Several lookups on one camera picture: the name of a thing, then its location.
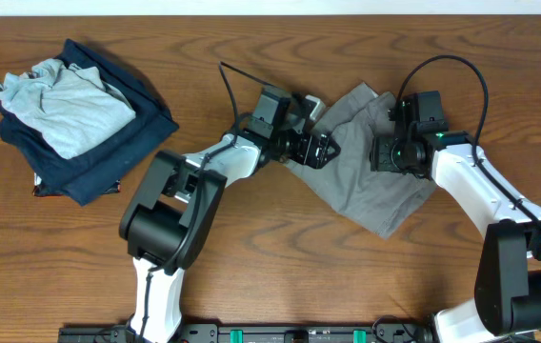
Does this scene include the navy blue folded garment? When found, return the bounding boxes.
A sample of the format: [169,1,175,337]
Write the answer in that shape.
[0,39,178,206]

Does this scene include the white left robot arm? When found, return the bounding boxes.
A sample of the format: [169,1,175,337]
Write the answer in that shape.
[119,130,341,342]

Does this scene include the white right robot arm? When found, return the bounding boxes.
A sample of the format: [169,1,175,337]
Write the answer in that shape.
[370,131,541,342]

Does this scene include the grey shorts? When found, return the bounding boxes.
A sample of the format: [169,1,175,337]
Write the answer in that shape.
[284,83,436,238]

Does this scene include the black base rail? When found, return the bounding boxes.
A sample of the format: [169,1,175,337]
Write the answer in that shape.
[57,315,439,343]

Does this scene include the light grey folded shirt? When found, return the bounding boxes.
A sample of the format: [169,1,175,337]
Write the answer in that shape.
[0,59,136,159]

